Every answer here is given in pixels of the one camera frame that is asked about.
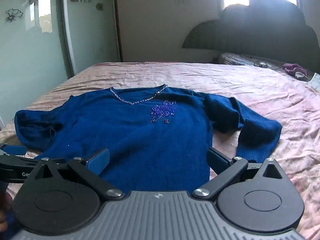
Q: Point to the pink bed sheet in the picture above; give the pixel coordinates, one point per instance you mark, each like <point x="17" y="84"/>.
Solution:
<point x="275" y="105"/>

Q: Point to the blue knit sweater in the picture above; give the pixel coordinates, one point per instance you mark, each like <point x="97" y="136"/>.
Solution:
<point x="140" y="135"/>

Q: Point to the dark scalloped headboard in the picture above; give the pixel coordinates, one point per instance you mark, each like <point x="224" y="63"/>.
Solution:
<point x="250" y="30"/>

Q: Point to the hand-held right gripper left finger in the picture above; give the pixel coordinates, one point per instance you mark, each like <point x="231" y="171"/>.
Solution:
<point x="100" y="160"/>

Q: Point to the purple cloth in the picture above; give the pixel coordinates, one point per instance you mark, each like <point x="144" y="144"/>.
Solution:
<point x="295" y="69"/>

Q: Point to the patterned pillow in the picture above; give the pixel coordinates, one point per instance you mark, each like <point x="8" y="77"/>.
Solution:
<point x="245" y="60"/>

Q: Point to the white cloth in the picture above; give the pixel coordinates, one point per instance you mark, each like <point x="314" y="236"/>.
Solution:
<point x="316" y="82"/>

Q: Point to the white wall socket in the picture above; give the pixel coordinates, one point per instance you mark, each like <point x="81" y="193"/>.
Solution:
<point x="182" y="0"/>

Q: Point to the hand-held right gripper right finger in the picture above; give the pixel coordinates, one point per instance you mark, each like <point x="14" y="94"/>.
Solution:
<point x="215" y="160"/>

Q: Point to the glass wardrobe door flower print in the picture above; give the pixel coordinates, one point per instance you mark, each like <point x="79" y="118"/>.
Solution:
<point x="92" y="30"/>
<point x="27" y="60"/>

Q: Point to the person's left hand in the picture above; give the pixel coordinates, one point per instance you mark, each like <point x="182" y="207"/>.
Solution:
<point x="4" y="205"/>

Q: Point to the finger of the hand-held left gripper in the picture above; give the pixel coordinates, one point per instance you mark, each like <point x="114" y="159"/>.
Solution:
<point x="16" y="150"/>
<point x="15" y="161"/>

